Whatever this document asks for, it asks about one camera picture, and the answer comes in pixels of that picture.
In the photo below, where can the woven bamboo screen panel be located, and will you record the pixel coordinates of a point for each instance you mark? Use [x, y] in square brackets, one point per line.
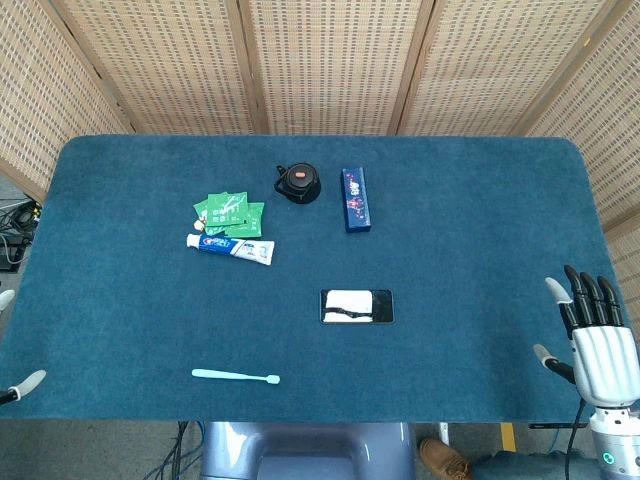
[330, 65]
[615, 125]
[40, 100]
[175, 65]
[490, 65]

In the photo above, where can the white blue toothpaste tube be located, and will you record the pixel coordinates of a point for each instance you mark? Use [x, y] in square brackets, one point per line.
[235, 248]

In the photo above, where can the small beige charm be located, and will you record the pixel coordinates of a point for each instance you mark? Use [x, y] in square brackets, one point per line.
[201, 221]

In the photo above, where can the blue-grey robot torso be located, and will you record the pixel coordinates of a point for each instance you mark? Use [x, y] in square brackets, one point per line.
[310, 450]

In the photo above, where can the blue rectangular carton box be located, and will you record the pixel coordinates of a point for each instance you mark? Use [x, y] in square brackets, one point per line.
[357, 200]

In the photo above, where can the teal table cloth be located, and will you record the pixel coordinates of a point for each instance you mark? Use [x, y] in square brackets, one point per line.
[450, 225]

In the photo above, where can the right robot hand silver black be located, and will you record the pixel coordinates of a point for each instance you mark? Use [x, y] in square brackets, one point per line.
[600, 360]

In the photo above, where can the green sachet small print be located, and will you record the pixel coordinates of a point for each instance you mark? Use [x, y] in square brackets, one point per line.
[252, 224]

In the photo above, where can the smartphone with teal case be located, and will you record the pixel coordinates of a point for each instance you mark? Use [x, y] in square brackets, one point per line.
[350, 306]

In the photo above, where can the white table leg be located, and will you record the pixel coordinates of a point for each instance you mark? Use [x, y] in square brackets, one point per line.
[443, 432]

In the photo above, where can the brown leather shoe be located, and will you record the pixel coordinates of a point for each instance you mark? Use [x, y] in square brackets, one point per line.
[442, 457]

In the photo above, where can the green sachet mostly covered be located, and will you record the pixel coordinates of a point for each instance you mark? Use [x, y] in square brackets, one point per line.
[216, 230]

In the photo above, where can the green sachet large white print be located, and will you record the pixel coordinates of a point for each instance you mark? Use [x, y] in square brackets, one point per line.
[220, 206]

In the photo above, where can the light blue toothbrush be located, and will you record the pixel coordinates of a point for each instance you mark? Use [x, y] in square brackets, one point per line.
[225, 375]

